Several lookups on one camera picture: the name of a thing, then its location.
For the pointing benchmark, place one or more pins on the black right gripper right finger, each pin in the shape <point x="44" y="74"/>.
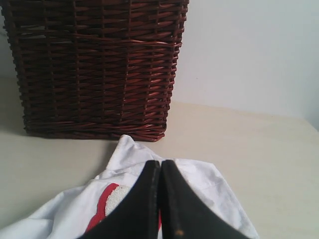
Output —
<point x="183" y="214"/>

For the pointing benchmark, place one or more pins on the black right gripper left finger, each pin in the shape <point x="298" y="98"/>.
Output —
<point x="136" y="216"/>

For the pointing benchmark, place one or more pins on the white t-shirt red lettering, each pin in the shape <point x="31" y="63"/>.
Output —
<point x="73" y="211"/>

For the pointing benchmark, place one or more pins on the dark brown wicker basket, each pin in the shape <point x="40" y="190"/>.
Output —
<point x="95" y="69"/>

